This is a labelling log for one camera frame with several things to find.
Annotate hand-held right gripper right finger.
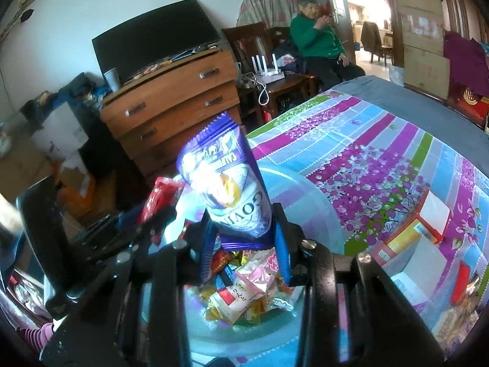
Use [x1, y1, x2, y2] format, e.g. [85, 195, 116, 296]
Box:
[272, 202, 446, 367]

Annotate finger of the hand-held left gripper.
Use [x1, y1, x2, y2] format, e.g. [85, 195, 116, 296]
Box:
[132, 202, 188, 253]

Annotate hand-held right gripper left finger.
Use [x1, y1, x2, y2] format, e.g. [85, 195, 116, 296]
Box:
[40, 210, 220, 367]

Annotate heap of mixed wrappers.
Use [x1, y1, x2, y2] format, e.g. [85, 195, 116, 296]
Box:
[183, 233, 306, 327]

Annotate red snack packet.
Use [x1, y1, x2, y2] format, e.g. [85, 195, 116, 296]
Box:
[137, 176, 186, 234]

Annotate white red rice cracker packet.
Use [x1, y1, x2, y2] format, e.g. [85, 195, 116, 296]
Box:
[206, 279, 268, 324]

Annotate clear plastic basin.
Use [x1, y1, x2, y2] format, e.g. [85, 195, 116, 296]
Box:
[141, 161, 346, 356]

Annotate purple snack packet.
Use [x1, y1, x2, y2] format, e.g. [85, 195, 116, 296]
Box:
[176, 111, 274, 251]

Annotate person's left forearm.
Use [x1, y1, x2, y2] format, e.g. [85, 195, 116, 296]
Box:
[15, 321, 54, 352]

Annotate orange plastic bag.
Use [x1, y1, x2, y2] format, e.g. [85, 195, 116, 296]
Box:
[57, 172, 96, 215]

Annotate large white box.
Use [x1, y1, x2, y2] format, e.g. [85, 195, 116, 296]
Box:
[31, 101, 88, 161]

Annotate orange carton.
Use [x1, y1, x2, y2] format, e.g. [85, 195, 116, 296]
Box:
[369, 189, 452, 266]

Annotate white printed carton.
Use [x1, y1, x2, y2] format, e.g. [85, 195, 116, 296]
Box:
[390, 237, 449, 306]

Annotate colourful striped tablecloth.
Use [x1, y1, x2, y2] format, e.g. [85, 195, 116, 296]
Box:
[244, 88, 489, 356]

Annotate wooden dresser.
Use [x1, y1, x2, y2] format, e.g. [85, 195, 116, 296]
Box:
[100, 48, 243, 178]

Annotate white cup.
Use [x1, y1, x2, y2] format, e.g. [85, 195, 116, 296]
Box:
[103, 68, 121, 93]

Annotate dark wooden side table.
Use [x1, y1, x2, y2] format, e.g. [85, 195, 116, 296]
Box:
[239, 72, 318, 123]

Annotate red flat packet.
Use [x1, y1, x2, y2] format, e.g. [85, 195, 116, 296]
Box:
[451, 262, 472, 306]

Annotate white router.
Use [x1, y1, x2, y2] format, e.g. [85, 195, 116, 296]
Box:
[250, 54, 287, 83]

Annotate grey blanket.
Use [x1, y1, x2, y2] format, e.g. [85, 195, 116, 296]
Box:
[329, 74, 489, 134]

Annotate black television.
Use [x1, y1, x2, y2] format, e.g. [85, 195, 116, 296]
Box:
[92, 0, 222, 85]

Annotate dark blue bag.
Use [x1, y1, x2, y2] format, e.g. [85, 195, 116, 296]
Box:
[273, 42, 306, 74]

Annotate dark wooden chair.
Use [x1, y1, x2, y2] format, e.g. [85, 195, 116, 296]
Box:
[222, 22, 276, 73]

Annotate chair with brown jacket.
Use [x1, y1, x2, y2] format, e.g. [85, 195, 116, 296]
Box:
[361, 21, 394, 65]

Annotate red gift box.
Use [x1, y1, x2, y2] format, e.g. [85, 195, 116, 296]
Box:
[449, 84, 489, 132]

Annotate wooden door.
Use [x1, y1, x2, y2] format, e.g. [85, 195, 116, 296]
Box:
[325, 0, 358, 64]

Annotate red printed cardboard box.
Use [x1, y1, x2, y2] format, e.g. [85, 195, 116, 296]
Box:
[397, 6, 446, 56]

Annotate striped cloth cover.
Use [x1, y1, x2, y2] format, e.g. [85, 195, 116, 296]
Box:
[237, 0, 310, 29]

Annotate maroon garment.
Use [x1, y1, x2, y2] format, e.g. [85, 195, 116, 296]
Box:
[442, 31, 489, 88]

